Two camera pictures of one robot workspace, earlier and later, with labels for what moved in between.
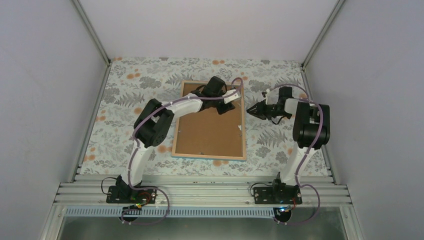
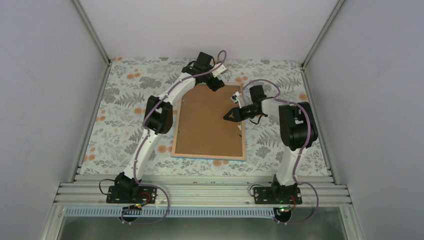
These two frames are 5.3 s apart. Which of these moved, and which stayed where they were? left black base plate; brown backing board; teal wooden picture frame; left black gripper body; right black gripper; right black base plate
Moved: right black gripper; left black gripper body
Stayed: right black base plate; teal wooden picture frame; brown backing board; left black base plate
